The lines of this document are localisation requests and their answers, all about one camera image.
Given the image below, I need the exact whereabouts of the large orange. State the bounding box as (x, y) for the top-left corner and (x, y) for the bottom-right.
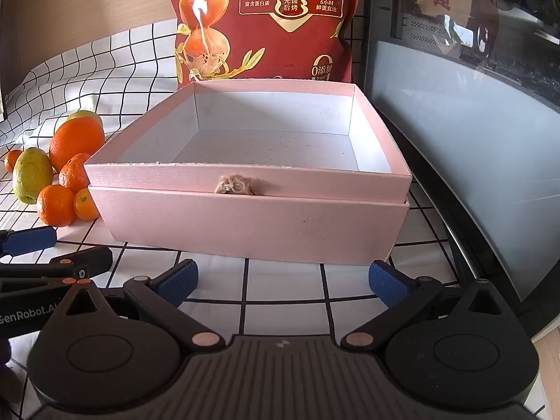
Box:
(49, 119), (106, 173)

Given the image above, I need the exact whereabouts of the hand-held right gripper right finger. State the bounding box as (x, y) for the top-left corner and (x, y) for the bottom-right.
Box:
(340, 260), (521, 353)

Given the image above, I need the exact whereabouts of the white black-checked cloth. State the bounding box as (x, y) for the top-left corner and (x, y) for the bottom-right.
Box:
(0, 15), (477, 420)

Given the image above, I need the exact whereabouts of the computer case with glass panel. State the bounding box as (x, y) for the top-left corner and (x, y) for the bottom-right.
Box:
(354, 0), (560, 342)

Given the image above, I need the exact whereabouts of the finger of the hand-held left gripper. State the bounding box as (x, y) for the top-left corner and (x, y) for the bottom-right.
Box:
(0, 226), (58, 257)
(0, 246), (113, 292)

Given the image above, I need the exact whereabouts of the red snack bag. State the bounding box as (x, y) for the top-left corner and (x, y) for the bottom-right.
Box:
(168, 0), (366, 92)

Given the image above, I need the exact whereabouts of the pink cardboard box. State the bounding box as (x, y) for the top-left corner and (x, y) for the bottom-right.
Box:
(83, 79), (413, 267)

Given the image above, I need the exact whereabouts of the small mandarin orange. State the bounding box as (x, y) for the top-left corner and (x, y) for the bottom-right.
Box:
(73, 188), (100, 222)

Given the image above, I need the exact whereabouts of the green apple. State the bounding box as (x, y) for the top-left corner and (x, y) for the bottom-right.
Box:
(12, 147), (54, 204)
(65, 110), (103, 130)

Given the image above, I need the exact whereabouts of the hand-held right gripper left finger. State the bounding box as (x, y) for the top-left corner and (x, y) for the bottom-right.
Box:
(44, 259), (226, 353)

